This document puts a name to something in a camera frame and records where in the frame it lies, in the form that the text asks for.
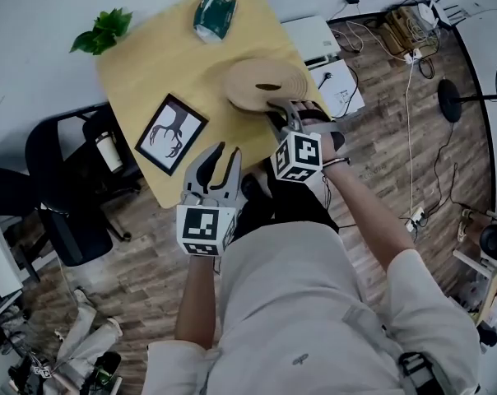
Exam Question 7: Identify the green leafy plant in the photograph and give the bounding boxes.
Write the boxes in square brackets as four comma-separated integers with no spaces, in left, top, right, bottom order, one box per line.
[69,8,133,56]

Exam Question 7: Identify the black office chair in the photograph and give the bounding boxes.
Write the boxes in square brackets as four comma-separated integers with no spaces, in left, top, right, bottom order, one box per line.
[0,166,42,218]
[25,103,143,268]

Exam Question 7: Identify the black standing fan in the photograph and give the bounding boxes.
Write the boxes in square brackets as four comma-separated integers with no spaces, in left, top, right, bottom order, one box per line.
[437,50,497,132]

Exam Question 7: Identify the long white cable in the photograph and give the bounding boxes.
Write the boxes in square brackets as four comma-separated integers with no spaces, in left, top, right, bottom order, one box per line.
[406,62,419,221]

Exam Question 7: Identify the person's right hand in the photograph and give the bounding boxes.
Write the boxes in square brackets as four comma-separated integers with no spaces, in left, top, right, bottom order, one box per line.
[292,99,332,124]

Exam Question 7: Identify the person's white shirt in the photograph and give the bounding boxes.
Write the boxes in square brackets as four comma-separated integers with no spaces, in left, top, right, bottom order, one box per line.
[141,220,482,395]

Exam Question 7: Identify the person's right forearm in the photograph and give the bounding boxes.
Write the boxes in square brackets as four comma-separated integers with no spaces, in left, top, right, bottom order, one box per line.
[320,158,419,272]

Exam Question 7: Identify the small white network device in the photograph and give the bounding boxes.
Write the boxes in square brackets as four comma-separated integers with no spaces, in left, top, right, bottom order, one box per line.
[416,2,437,22]

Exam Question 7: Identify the white flat appliance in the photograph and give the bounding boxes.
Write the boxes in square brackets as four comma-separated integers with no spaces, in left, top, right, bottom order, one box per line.
[281,14,341,67]

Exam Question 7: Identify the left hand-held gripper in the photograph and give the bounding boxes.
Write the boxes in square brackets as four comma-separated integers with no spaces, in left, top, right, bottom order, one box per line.
[175,141,248,258]

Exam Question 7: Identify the long black cable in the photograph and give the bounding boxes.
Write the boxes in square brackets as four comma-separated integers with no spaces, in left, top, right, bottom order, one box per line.
[425,121,460,222]

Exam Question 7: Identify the white cardboard box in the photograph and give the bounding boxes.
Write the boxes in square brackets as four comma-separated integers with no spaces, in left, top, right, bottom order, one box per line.
[308,58,366,119]

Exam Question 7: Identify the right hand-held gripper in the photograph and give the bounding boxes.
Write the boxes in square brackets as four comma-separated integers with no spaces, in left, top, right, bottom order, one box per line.
[264,98,340,184]

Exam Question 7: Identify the white wooden rack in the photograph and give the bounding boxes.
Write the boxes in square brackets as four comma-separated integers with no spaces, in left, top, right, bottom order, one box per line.
[452,249,497,329]

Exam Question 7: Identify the person's black shoe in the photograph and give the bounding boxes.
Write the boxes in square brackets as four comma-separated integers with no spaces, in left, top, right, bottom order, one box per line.
[240,174,267,199]

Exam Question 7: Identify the white travel cup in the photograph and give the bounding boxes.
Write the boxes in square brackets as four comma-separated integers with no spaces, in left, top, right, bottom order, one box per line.
[94,132,124,174]

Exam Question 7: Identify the black framed antler picture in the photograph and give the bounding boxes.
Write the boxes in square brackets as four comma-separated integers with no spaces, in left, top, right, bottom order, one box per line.
[134,93,210,178]

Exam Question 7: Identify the dark green snack packet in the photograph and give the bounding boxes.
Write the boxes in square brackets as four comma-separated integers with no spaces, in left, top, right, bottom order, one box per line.
[193,0,239,45]

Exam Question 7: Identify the black power cable with plug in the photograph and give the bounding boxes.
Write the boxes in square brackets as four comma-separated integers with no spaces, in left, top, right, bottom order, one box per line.
[318,66,361,117]

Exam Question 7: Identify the coiled black cable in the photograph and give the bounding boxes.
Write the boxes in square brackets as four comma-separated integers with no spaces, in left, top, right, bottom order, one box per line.
[418,53,437,80]

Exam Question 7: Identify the person's black trousers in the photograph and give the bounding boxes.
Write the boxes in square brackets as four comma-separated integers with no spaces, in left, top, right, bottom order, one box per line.
[231,179,341,239]

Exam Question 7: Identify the white router with black antennas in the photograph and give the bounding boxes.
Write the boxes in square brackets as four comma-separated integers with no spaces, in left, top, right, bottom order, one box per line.
[428,0,467,28]

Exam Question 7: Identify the person's left forearm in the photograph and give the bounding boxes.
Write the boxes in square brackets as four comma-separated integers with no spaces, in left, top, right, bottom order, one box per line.
[174,255,221,350]

